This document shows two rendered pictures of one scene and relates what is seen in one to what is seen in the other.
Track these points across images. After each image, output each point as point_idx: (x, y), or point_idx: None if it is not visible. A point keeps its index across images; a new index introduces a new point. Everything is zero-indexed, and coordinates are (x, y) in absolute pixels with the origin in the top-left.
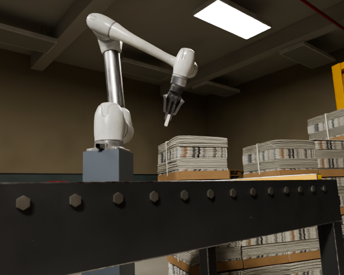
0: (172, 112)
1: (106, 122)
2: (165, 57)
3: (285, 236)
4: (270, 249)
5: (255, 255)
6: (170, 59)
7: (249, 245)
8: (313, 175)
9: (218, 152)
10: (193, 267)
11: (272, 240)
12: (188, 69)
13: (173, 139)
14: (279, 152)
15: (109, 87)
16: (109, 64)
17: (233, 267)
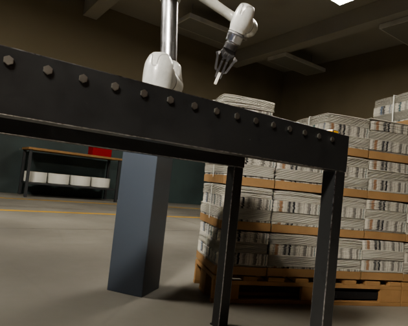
0: (223, 70)
1: (155, 71)
2: (224, 11)
3: (319, 210)
4: (301, 219)
5: (285, 222)
6: (229, 14)
7: (280, 212)
8: (329, 130)
9: None
10: (221, 221)
11: (304, 211)
12: (245, 26)
13: (220, 97)
14: (329, 126)
15: (163, 37)
16: (166, 13)
17: (260, 228)
